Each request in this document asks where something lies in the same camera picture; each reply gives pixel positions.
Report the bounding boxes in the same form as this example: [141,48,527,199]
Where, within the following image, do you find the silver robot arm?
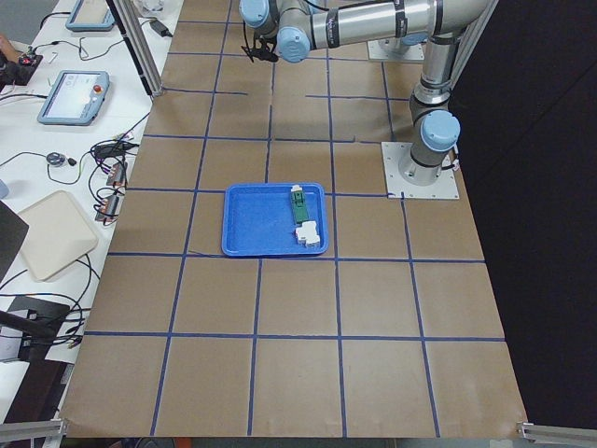
[239,1,461,187]

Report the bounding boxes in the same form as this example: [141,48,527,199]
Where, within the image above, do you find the white circuit breaker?
[295,220,322,248]

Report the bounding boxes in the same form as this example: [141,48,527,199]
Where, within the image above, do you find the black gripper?
[246,38,279,63]

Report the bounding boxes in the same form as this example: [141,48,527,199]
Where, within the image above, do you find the teach pendant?
[37,70,110,126]
[65,0,115,33]

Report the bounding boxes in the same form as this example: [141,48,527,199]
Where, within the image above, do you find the near teach pendant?
[37,70,110,126]

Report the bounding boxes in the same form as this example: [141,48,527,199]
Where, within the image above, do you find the green terminal block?
[290,185,310,225]

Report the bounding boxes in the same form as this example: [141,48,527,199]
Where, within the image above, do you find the aluminium frame post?
[106,0,163,98]

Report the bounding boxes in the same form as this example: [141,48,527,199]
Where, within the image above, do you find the far teach pendant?
[65,0,115,33]

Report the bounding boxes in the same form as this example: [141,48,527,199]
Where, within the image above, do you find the blue plastic tray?
[221,182,329,258]

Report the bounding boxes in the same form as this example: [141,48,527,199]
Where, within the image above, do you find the beige plastic tray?
[18,190,99,281]

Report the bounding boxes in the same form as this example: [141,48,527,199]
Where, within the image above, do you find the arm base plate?
[382,142,460,200]
[368,38,424,64]

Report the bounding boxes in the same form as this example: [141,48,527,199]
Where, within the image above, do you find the black power adapter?
[149,19,173,37]

